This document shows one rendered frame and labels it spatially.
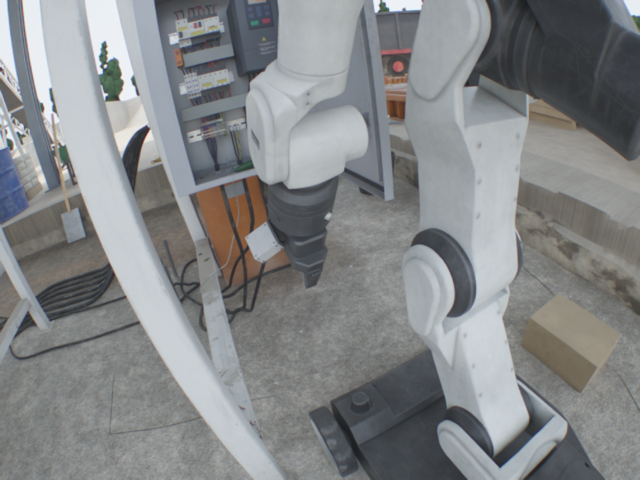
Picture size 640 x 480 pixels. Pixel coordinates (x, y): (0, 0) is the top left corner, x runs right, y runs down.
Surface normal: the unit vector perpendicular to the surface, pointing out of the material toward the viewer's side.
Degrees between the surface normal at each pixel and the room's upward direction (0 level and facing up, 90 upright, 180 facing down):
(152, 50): 90
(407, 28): 90
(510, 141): 88
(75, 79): 81
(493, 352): 56
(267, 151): 112
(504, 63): 121
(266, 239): 43
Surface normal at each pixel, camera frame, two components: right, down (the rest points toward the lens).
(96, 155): 0.33, 0.26
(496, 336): 0.26, -0.15
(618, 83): -0.89, 0.22
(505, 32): -0.33, 0.66
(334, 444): 0.06, -0.54
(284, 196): -0.31, 0.11
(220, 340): -0.15, -0.86
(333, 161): 0.47, 0.77
